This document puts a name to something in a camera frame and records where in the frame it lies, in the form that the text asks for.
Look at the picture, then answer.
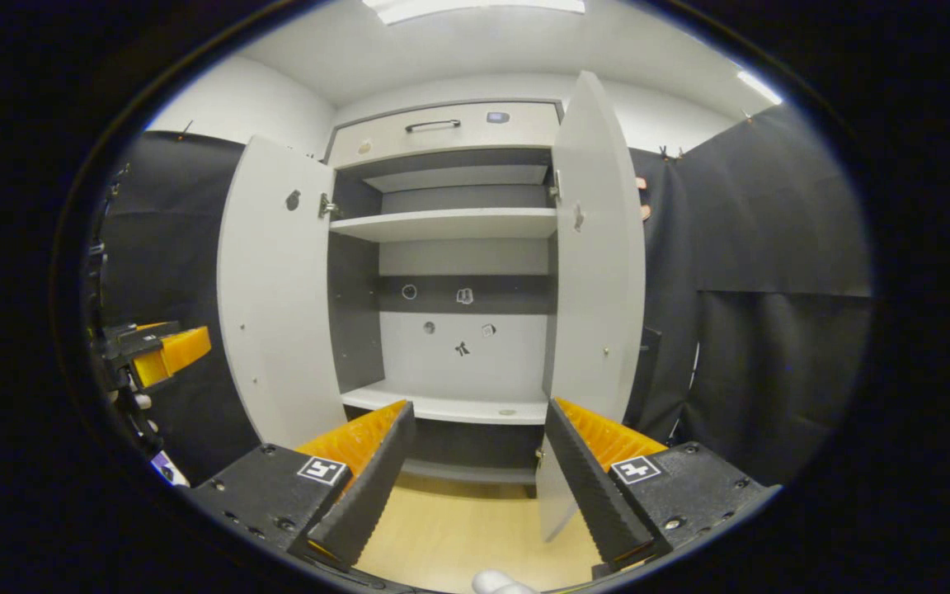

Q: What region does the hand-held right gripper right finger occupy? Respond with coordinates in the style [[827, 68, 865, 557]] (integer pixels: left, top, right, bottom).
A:
[[543, 397, 779, 573]]

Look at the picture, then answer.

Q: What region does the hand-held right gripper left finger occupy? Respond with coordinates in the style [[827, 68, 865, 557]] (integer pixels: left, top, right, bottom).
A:
[[189, 400, 416, 573]]

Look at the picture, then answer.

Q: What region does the grey cabinet door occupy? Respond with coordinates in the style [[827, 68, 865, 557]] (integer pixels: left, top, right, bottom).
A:
[[217, 134, 350, 451], [535, 70, 662, 544]]

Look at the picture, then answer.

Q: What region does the white rounded object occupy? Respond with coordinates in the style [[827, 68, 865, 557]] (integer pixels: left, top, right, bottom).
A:
[[472, 569, 538, 594]]

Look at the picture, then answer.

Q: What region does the small ceiling light panel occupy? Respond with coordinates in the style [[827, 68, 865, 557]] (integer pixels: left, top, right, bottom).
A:
[[736, 70, 783, 106]]

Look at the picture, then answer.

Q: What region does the long ceiling light panel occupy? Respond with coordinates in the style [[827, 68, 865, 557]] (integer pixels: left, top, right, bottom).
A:
[[361, 0, 588, 26]]

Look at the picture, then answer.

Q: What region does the grey cabinet drawer with handle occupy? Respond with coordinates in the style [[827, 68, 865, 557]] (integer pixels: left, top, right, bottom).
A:
[[327, 101, 563, 171]]

